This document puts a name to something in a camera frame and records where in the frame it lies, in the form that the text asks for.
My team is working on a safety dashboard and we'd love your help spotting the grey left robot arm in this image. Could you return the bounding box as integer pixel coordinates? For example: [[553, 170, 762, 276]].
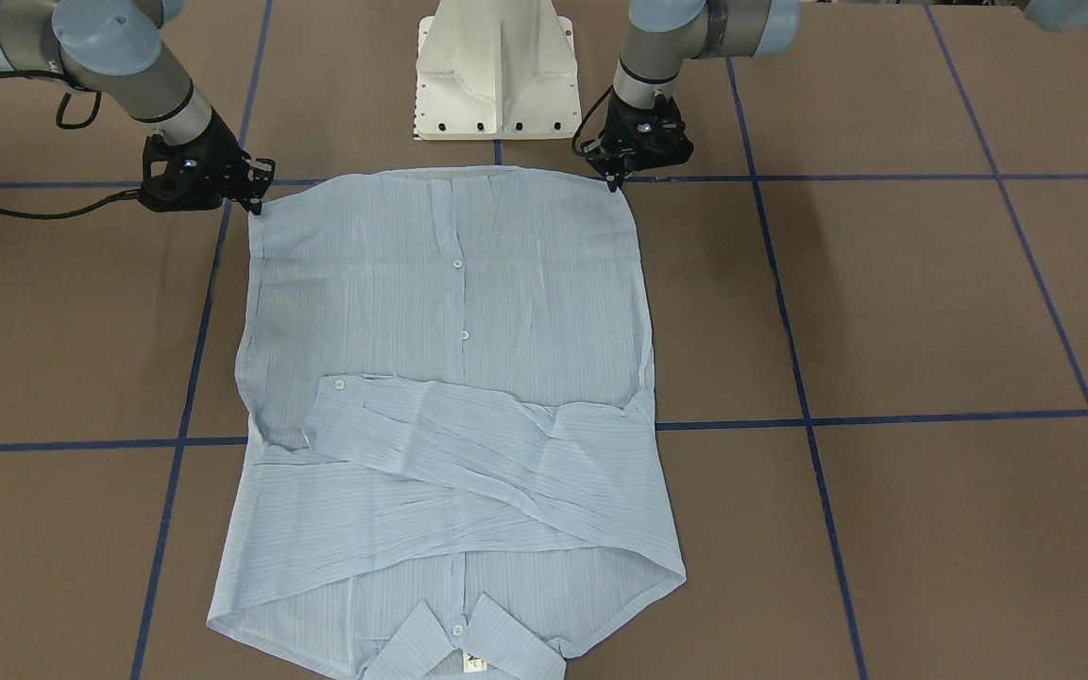
[[571, 1, 802, 193]]

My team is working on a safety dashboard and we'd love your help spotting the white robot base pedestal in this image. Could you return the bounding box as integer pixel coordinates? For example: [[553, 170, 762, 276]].
[[415, 1, 582, 141]]

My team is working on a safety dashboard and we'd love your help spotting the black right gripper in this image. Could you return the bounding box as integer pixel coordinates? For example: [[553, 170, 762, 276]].
[[138, 112, 276, 217]]

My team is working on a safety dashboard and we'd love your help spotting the light blue button shirt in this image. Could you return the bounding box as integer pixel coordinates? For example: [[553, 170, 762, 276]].
[[207, 166, 687, 679]]

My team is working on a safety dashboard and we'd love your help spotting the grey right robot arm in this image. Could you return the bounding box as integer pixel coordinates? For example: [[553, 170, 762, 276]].
[[0, 1, 275, 215]]

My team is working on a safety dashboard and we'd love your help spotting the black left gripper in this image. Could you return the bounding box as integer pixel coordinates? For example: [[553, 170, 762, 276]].
[[599, 92, 694, 193]]

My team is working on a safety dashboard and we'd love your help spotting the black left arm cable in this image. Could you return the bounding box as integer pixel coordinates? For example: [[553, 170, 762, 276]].
[[570, 85, 616, 162]]

